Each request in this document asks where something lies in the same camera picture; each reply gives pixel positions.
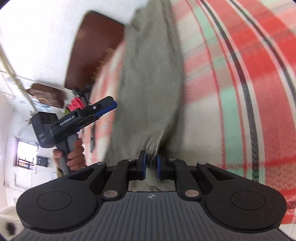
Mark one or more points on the red cloth bundle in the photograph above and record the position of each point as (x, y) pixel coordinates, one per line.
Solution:
(75, 104)

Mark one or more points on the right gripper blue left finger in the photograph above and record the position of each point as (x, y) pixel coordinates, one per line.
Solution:
(125, 171)

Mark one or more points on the red plaid bed sheet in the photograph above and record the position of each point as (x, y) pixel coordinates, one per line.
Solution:
(239, 89)

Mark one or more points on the dark brown wooden board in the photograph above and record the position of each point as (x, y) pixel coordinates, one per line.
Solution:
(97, 37)

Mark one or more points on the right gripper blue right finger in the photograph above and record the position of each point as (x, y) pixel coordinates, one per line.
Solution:
(178, 171)

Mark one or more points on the person's left hand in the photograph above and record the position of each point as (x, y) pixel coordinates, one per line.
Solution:
(76, 157)

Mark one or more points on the green striped checked shirt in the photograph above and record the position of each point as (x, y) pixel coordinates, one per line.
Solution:
(149, 92)

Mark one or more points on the black metal stand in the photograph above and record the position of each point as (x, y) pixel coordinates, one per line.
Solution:
(84, 93)

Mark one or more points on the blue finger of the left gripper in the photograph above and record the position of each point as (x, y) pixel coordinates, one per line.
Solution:
(98, 106)
(98, 115)

